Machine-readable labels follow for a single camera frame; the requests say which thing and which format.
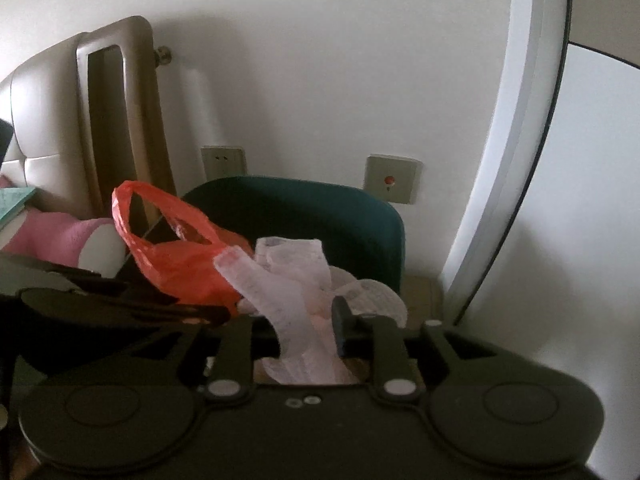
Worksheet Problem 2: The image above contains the pink wrapper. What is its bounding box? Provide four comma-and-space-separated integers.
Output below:
213, 237, 408, 386

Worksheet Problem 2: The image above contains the teal deer trash bin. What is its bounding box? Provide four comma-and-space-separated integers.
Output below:
183, 176, 406, 292

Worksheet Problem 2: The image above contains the dark wooden nightstand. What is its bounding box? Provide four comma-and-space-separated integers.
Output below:
400, 275, 442, 330

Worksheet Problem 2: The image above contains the pink plush toy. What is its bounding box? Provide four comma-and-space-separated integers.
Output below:
1, 207, 126, 278

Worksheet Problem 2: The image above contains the teal number board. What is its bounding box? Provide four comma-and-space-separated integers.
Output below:
0, 186, 37, 228

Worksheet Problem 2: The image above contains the white wardrobe door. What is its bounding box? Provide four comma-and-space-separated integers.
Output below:
460, 0, 639, 479

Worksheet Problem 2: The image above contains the beige padded headboard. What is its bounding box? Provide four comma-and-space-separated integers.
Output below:
1, 35, 96, 219

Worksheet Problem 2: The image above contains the wall switch red light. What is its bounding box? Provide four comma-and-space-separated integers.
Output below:
363, 154, 423, 205

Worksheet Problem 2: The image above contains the beige wall socket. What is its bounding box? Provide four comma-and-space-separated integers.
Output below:
201, 146, 247, 181

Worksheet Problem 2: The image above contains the brown wooden frame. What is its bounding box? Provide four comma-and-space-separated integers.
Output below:
76, 15, 176, 216

